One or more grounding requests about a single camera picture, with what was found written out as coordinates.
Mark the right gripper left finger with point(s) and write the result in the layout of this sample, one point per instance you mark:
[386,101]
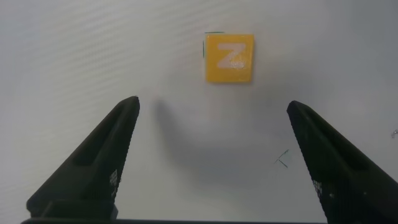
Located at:
[93,168]

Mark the yellow letter Z block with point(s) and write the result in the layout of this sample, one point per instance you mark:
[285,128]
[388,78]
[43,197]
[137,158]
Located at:
[229,58]

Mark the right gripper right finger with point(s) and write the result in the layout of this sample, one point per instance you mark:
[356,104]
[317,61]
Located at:
[342,174]

